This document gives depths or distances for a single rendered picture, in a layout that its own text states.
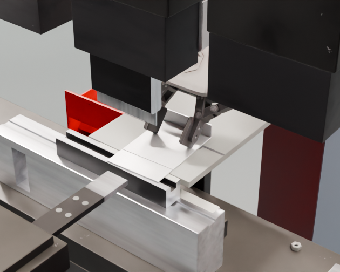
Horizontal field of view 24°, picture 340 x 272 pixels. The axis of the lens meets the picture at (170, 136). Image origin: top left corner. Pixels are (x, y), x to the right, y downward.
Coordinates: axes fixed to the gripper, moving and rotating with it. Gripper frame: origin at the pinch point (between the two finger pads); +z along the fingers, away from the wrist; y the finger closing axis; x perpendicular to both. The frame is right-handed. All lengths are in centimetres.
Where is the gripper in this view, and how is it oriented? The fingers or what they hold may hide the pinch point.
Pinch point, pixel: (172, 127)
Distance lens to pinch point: 109.0
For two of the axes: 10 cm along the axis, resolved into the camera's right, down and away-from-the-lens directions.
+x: 4.6, 2.1, 8.6
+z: -3.9, 9.2, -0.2
